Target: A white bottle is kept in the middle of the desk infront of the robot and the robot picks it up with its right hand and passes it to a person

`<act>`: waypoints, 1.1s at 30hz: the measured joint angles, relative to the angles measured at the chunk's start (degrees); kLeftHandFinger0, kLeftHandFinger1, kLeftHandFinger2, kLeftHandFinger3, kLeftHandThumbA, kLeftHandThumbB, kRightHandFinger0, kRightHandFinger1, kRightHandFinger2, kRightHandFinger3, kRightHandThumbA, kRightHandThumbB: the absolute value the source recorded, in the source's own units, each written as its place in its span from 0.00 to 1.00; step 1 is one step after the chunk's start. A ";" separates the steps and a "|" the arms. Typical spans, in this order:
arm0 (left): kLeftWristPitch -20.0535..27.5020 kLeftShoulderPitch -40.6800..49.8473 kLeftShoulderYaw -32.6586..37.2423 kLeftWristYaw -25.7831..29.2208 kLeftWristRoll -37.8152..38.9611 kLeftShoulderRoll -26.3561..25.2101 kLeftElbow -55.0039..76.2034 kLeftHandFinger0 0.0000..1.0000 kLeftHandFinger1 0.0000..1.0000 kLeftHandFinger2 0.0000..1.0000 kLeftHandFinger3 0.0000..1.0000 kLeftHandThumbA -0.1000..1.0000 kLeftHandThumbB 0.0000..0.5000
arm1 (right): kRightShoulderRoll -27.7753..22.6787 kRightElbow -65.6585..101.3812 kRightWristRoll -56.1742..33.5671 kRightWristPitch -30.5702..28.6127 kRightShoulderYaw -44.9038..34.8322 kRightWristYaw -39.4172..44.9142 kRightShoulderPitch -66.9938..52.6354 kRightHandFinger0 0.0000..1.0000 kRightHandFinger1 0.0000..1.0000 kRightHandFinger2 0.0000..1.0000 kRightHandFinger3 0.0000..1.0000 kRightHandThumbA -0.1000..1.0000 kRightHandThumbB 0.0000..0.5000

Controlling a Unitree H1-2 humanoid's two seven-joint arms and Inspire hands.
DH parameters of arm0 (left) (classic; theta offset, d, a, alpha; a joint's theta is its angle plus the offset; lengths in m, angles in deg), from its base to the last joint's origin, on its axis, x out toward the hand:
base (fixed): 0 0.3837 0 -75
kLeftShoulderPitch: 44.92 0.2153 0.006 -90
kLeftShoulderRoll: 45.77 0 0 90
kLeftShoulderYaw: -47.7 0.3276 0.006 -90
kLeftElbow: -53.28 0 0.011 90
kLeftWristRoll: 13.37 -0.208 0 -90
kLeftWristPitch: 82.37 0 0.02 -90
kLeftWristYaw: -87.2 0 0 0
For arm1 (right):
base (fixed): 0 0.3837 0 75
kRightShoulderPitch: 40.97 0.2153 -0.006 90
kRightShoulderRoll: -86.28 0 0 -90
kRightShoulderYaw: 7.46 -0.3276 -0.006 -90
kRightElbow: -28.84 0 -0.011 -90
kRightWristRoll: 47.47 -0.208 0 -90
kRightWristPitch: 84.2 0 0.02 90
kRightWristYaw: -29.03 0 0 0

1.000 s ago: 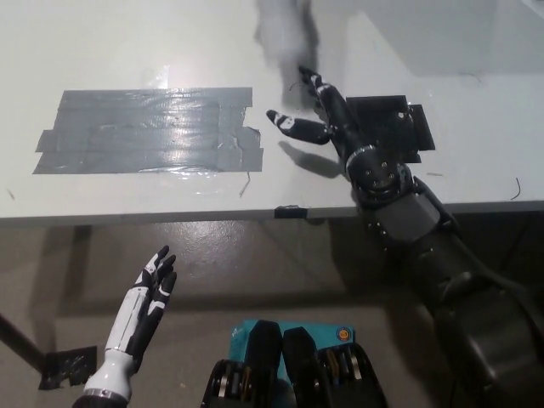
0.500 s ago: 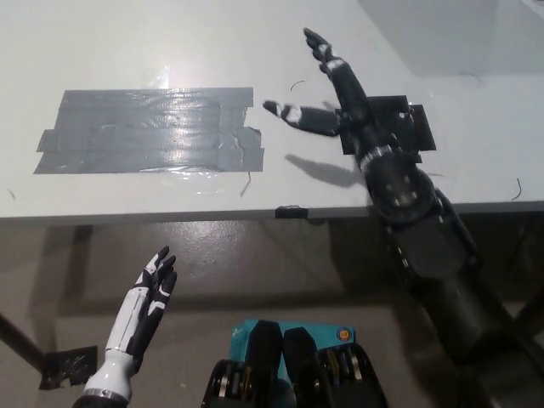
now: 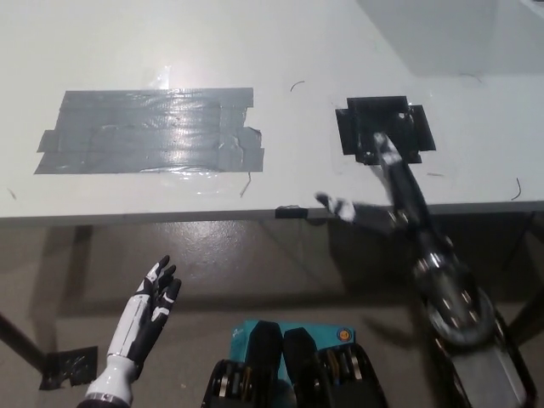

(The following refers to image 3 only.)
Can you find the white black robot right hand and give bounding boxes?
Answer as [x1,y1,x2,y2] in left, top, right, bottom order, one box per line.
[314,131,452,265]

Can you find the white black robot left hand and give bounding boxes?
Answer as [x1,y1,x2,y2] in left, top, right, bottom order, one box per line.
[105,254,184,367]

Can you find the black teal robot torso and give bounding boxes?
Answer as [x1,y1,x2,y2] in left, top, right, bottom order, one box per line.
[199,319,388,408]

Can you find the black floor tape patch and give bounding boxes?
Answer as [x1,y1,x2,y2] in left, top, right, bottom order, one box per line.
[38,346,99,391]

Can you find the black tape square marker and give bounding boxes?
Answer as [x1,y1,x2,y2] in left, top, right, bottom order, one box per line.
[334,95,438,165]

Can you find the small black tape strip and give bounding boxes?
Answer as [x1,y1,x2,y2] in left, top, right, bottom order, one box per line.
[275,204,309,220]

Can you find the black diagonal table leg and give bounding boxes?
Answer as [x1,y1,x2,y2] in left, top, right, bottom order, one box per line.
[505,286,544,343]
[0,311,47,375]

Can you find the grey duct tape patch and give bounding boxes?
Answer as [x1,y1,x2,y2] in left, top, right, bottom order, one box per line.
[32,87,265,176]

